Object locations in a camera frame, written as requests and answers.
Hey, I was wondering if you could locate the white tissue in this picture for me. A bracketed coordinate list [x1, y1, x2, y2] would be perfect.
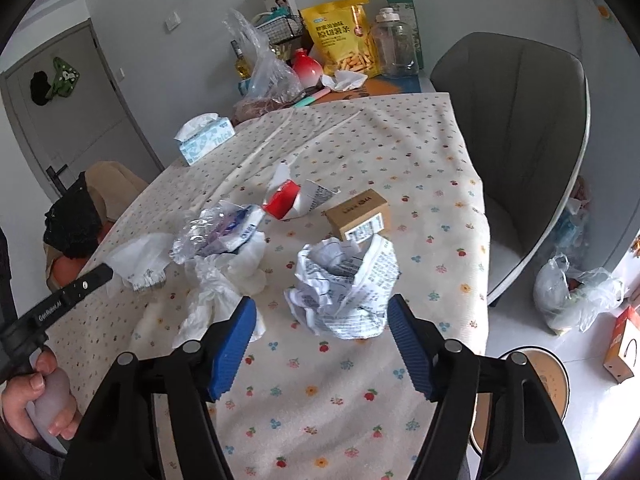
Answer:
[172, 231, 267, 348]

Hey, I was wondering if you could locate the printed paper ball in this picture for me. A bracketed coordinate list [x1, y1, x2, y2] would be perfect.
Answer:
[284, 234, 399, 340]

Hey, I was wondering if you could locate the brown cardboard box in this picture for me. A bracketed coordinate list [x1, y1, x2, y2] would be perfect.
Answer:
[326, 188, 392, 244]

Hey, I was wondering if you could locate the crushed clear plastic bottle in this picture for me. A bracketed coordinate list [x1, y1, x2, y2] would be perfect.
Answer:
[169, 200, 265, 264]

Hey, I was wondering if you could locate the white plastic wrapper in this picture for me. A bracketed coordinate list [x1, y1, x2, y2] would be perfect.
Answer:
[104, 233, 174, 292]

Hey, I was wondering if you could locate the red white torn carton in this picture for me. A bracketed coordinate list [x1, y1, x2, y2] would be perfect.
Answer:
[262, 162, 341, 221]

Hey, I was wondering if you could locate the round trash bin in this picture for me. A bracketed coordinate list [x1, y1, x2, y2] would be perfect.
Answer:
[472, 343, 573, 456]

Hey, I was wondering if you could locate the person's left hand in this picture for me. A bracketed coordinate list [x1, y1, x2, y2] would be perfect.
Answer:
[1, 347, 82, 443]

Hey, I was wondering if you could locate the tan chair with black cloth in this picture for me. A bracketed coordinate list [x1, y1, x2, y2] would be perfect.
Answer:
[43, 162, 148, 292]

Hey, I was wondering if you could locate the floral tablecloth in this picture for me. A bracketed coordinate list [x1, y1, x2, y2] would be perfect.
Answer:
[46, 90, 492, 480]

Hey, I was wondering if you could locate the plastic bag on floor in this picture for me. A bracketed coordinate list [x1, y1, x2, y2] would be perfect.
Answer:
[533, 254, 625, 336]

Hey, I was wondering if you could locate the blue tissue box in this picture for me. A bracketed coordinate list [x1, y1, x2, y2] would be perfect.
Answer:
[175, 113, 235, 166]

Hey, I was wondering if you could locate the orange cardboard gift box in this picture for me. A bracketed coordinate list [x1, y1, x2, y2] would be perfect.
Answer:
[603, 307, 640, 384]

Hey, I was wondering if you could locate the grey door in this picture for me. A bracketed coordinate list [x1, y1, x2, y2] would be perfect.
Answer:
[1, 20, 163, 200]

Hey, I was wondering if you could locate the green teal pen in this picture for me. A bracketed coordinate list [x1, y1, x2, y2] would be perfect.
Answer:
[293, 88, 332, 107]

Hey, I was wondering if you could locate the grey upholstered chair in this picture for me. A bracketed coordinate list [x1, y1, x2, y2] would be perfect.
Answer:
[431, 32, 590, 302]

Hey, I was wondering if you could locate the white crumpled napkin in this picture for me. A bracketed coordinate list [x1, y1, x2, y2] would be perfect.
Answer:
[320, 70, 368, 93]

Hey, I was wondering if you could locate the red white vase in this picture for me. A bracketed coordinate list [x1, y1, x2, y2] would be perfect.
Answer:
[292, 48, 323, 90]

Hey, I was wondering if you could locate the clear plastic water jug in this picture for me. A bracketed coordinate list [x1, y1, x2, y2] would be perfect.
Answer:
[371, 8, 419, 78]

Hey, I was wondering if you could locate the clear plastic bag on table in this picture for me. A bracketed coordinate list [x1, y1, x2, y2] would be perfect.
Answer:
[224, 9, 305, 122]

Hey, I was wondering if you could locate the yellow liquid bottle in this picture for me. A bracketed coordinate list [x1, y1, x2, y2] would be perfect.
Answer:
[230, 40, 252, 80]

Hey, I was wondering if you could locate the yellow snack bag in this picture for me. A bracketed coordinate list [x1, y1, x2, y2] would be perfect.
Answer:
[302, 0, 381, 78]

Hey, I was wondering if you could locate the green tall box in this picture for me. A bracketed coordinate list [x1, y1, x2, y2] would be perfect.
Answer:
[386, 0, 424, 70]

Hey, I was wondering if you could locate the black wire basket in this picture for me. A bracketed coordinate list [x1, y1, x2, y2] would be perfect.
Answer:
[250, 10, 304, 51]

